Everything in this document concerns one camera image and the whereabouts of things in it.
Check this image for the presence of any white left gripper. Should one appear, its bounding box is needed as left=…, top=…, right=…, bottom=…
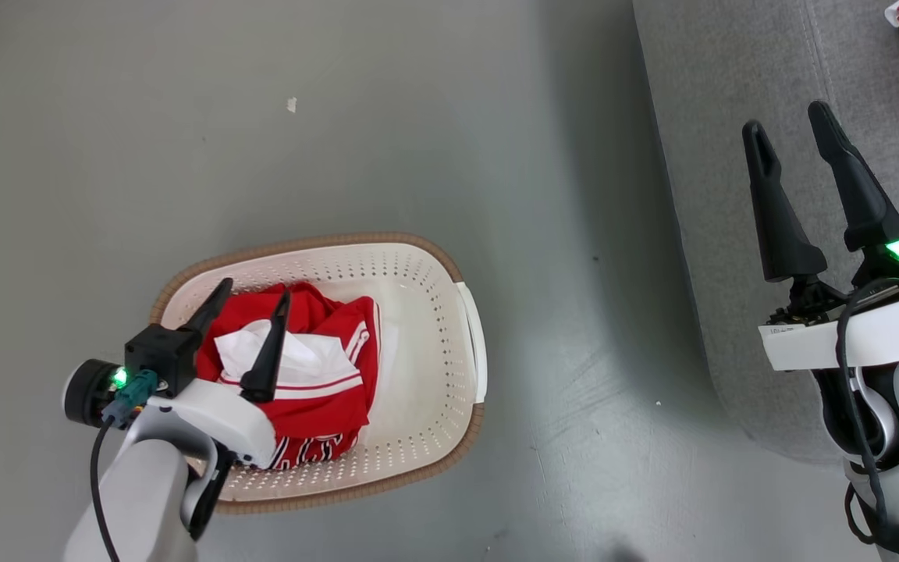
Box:
left=62, top=277, right=293, bottom=471

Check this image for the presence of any teal camera cable connector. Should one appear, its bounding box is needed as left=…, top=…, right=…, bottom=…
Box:
left=101, top=369, right=160, bottom=427

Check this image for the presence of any white perforated basket brown rim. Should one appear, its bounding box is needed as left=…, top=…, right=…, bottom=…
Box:
left=149, top=232, right=489, bottom=516

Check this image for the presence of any black left camera cable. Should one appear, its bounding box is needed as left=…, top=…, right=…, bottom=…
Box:
left=88, top=418, right=124, bottom=562

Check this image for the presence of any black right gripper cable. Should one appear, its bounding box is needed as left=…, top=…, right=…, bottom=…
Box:
left=835, top=277, right=899, bottom=561

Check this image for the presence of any grey fabric sofa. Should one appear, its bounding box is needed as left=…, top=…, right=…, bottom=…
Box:
left=632, top=0, right=899, bottom=469

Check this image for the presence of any red white-striped lettered jersey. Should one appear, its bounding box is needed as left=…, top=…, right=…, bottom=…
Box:
left=194, top=281, right=382, bottom=471

